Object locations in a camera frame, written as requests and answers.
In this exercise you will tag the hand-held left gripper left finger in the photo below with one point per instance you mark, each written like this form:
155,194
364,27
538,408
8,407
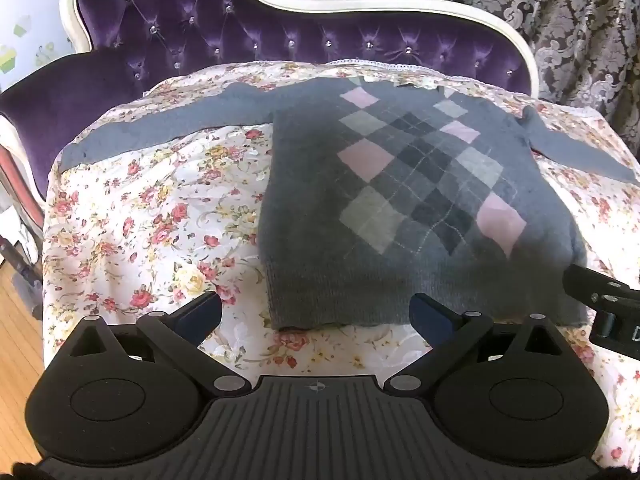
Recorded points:
202,312

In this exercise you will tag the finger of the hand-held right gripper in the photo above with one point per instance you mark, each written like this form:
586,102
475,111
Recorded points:
587,282

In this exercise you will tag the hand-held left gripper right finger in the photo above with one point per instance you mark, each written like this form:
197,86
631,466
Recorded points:
429,316

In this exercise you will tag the grey argyle sweater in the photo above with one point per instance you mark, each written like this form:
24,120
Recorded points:
390,200

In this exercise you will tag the floral blanket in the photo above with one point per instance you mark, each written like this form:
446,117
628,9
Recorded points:
150,220

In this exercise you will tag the white and red cloth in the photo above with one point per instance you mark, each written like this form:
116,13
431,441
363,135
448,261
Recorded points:
17,185

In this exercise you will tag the brown damask curtain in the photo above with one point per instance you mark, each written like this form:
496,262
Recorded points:
575,20

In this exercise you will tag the purple tufted sofa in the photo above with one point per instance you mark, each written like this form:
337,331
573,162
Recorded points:
280,25

